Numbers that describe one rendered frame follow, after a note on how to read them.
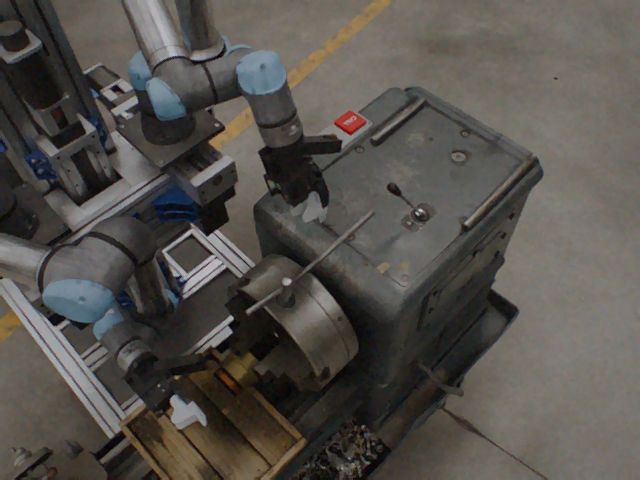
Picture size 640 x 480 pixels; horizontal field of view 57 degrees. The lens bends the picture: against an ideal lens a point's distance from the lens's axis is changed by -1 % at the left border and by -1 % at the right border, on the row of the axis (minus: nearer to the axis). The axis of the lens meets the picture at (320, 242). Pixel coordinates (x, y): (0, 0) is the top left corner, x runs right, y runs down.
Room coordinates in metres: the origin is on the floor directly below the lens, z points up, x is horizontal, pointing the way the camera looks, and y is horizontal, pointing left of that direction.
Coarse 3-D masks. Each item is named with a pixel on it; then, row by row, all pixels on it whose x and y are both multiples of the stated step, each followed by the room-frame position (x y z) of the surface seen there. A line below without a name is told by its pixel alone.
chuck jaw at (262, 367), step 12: (276, 348) 0.56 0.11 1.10; (264, 360) 0.53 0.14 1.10; (276, 360) 0.53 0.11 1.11; (288, 360) 0.52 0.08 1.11; (264, 372) 0.50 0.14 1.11; (276, 372) 0.50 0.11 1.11; (288, 372) 0.49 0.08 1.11; (300, 372) 0.49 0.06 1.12; (312, 372) 0.49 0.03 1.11; (324, 372) 0.49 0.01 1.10; (300, 384) 0.47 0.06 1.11
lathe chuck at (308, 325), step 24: (264, 264) 0.72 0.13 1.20; (264, 288) 0.64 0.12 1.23; (264, 312) 0.59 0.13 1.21; (288, 312) 0.58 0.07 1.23; (312, 312) 0.58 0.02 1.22; (288, 336) 0.54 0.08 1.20; (312, 336) 0.54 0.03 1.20; (336, 336) 0.55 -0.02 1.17; (312, 360) 0.50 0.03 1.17; (336, 360) 0.51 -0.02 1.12; (312, 384) 0.49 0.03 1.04
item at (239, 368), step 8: (248, 352) 0.55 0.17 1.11; (224, 360) 0.53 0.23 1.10; (232, 360) 0.53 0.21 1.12; (240, 360) 0.52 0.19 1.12; (248, 360) 0.53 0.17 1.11; (256, 360) 0.53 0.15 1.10; (224, 368) 0.51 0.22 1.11; (232, 368) 0.51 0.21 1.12; (240, 368) 0.51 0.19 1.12; (248, 368) 0.51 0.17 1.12; (216, 376) 0.50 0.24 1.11; (224, 376) 0.49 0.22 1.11; (232, 376) 0.49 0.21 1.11; (240, 376) 0.49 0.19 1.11; (248, 376) 0.49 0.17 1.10; (256, 376) 0.50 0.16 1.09; (224, 384) 0.48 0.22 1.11; (232, 384) 0.48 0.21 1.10; (240, 384) 0.48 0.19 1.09; (248, 384) 0.48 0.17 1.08; (232, 392) 0.46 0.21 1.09; (240, 392) 0.47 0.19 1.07
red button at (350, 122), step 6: (348, 114) 1.12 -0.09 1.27; (354, 114) 1.11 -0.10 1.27; (336, 120) 1.10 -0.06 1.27; (342, 120) 1.10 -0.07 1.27; (348, 120) 1.09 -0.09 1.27; (354, 120) 1.09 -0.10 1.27; (360, 120) 1.09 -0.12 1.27; (366, 120) 1.09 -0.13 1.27; (342, 126) 1.07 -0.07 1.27; (348, 126) 1.07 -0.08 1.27; (354, 126) 1.07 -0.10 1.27; (360, 126) 1.08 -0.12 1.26; (348, 132) 1.06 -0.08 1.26; (354, 132) 1.06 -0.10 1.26
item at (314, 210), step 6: (312, 192) 0.71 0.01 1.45; (312, 198) 0.71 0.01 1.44; (318, 198) 0.71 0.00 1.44; (312, 204) 0.70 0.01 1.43; (318, 204) 0.71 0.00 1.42; (306, 210) 0.69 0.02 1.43; (312, 210) 0.70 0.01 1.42; (318, 210) 0.70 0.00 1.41; (324, 210) 0.70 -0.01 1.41; (306, 216) 0.68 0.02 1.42; (312, 216) 0.69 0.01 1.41; (318, 216) 0.70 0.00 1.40; (324, 216) 0.70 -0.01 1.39; (306, 222) 0.68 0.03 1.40
